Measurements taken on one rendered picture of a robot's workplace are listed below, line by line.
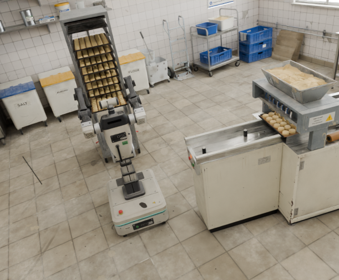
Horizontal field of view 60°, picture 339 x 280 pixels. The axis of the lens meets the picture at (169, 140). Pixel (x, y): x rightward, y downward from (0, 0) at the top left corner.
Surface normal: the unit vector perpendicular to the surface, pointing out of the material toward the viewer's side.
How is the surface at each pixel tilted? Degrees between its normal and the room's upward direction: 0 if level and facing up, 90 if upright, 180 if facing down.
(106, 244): 0
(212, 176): 90
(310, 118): 90
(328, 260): 0
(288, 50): 66
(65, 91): 92
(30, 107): 91
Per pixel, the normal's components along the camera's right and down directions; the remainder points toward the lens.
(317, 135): 0.24, 0.50
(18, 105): 0.47, 0.45
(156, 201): -0.14, -0.83
